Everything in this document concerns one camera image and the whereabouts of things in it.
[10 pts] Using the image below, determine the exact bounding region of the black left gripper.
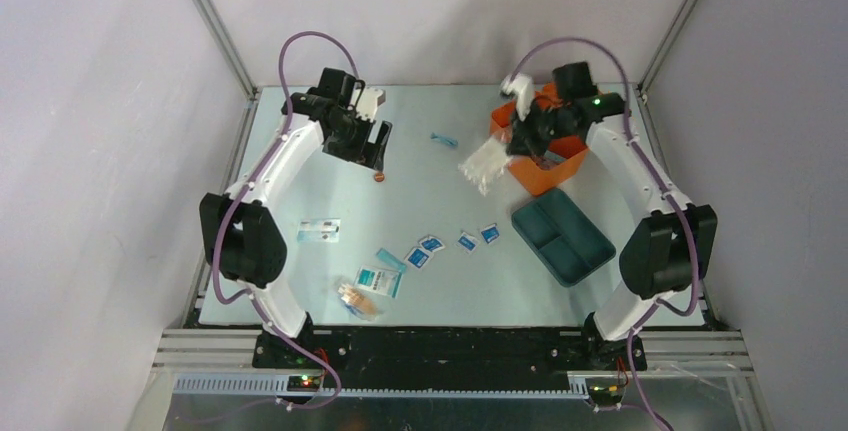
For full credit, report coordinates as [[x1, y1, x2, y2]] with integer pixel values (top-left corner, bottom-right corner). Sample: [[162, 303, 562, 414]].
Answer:
[[323, 108, 391, 172]]

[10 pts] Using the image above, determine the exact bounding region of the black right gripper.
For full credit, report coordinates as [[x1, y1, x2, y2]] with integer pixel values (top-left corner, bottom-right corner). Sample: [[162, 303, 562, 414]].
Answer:
[[507, 98, 576, 160]]

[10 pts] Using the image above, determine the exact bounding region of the clear gauze pad packet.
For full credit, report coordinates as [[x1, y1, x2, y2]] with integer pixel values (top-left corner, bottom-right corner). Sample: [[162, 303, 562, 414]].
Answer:
[[458, 135, 514, 196]]

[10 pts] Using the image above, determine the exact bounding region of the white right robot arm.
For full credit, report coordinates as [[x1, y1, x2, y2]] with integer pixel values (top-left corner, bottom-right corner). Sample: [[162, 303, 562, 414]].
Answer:
[[501, 62, 717, 369]]

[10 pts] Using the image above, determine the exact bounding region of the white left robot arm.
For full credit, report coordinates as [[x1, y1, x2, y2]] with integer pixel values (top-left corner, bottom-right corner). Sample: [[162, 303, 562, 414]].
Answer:
[[199, 68, 392, 368]]

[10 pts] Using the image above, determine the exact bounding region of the orange plastic medicine box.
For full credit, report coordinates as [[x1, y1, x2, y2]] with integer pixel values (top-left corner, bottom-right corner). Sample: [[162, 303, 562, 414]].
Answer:
[[490, 77, 625, 196]]

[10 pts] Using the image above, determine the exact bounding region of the small teal tube packet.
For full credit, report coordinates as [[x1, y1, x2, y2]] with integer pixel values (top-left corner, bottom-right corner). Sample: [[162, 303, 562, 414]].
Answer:
[[430, 133, 458, 149]]

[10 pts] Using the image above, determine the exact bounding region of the dark teal divider tray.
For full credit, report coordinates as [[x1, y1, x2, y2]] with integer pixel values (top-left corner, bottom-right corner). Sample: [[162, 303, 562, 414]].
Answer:
[[511, 188, 616, 287]]

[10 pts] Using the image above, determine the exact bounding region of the blue white wipe sachet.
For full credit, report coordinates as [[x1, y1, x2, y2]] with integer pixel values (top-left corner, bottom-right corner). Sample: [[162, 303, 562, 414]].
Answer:
[[456, 231, 479, 254], [419, 235, 445, 254], [405, 246, 433, 269], [479, 223, 501, 245]]

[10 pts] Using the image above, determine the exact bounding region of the teal strip packet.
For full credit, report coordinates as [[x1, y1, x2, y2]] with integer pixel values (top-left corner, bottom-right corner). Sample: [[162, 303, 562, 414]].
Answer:
[[376, 248, 407, 274]]

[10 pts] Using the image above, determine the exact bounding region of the teal white label packet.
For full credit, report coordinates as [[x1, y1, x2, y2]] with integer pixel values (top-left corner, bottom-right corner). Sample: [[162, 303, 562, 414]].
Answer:
[[353, 266, 403, 299]]

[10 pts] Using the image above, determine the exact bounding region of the cotton swabs bag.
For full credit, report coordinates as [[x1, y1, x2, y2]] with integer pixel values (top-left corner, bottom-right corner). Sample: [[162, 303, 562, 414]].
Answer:
[[334, 280, 382, 321]]

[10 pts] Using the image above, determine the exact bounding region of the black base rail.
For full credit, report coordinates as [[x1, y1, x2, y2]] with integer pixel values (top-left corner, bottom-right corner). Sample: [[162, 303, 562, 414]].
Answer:
[[252, 323, 647, 392]]

